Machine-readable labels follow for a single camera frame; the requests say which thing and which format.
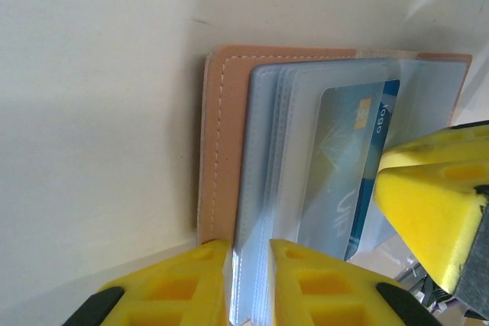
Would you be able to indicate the blue credit card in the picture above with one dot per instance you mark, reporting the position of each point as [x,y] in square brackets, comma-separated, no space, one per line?
[344,173]

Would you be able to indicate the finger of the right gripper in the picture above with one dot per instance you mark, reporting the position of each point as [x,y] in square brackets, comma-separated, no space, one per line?
[420,219]
[451,142]

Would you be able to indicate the tan leather card holder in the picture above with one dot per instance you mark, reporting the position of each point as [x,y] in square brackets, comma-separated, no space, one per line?
[225,131]

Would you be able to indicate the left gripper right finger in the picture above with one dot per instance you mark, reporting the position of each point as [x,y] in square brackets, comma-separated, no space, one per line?
[324,299]

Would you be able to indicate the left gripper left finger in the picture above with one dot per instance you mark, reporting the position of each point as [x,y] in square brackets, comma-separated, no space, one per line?
[172,291]

